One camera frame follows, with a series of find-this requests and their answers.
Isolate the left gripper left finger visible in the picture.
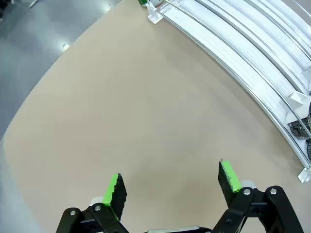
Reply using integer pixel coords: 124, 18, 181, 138
56, 172, 129, 233

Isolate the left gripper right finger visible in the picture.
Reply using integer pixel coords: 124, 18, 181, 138
213, 159, 304, 233

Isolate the white can dispenser rack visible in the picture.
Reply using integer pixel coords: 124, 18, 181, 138
145, 0, 311, 184

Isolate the green Chilsung soda can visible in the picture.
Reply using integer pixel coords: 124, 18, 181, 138
138, 0, 161, 7

